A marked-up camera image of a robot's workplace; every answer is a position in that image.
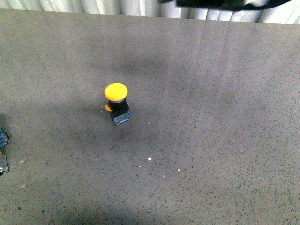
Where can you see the yellow mushroom push button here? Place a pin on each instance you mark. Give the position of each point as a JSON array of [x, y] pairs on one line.
[[117, 105]]

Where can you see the grey switch block lower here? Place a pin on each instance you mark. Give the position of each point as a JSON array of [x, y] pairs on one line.
[[3, 164]]

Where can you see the blue switch block upper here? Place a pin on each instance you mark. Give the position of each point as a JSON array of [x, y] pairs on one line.
[[4, 139]]

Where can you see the white pleated curtain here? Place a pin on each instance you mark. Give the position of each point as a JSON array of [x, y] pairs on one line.
[[288, 13]]

